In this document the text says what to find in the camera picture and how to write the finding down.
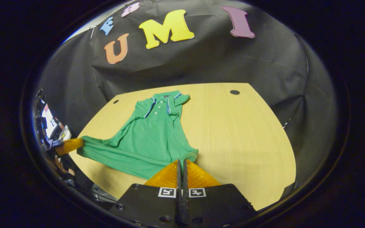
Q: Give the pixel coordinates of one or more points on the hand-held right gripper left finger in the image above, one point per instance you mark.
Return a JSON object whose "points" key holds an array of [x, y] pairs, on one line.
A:
{"points": [[150, 202]]}

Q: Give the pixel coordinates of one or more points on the black backdrop cloth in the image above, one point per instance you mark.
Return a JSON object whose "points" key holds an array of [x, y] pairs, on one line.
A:
{"points": [[265, 63]]}

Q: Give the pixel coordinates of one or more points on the computer monitor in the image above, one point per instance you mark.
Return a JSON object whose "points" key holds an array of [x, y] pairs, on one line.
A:
{"points": [[48, 118]]}

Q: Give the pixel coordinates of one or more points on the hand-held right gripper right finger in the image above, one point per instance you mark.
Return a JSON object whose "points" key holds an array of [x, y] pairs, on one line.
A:
{"points": [[217, 202]]}

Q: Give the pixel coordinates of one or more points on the black round table grommet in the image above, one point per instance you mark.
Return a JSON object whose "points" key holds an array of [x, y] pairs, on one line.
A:
{"points": [[116, 101], [234, 92]]}

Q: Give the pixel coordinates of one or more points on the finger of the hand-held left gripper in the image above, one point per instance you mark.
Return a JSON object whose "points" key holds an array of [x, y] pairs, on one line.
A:
{"points": [[70, 145]]}

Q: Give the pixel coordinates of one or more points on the green T-shirt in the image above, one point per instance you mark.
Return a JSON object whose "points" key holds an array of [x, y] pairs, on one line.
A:
{"points": [[144, 139]]}

